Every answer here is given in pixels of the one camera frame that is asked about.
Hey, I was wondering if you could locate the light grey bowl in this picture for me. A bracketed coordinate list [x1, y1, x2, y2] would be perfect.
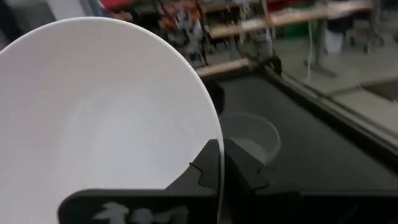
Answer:
[219, 112, 282, 166]

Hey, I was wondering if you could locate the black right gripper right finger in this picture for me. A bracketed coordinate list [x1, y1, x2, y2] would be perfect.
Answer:
[223, 138, 301, 224]

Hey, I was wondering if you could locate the wooden side plank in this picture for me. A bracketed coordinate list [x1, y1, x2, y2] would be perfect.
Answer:
[195, 58, 252, 78]

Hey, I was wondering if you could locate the black cable loop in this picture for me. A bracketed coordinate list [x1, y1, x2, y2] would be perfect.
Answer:
[263, 55, 283, 76]

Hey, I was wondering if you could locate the white bucket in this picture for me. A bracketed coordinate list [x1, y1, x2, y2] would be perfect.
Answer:
[325, 29, 345, 55]

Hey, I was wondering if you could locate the cluttered storage shelf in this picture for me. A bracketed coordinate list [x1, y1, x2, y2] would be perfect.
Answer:
[102, 0, 206, 67]

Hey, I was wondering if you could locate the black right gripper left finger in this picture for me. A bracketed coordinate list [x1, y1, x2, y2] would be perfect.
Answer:
[164, 139, 223, 195]

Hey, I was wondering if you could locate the wooden top desk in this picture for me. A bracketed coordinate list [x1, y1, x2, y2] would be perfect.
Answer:
[205, 0, 374, 40]

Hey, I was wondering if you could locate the grey desk leg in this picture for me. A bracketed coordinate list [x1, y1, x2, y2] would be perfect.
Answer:
[303, 18, 339, 78]

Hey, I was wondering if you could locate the white bowl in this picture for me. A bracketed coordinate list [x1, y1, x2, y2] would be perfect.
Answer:
[0, 16, 225, 224]

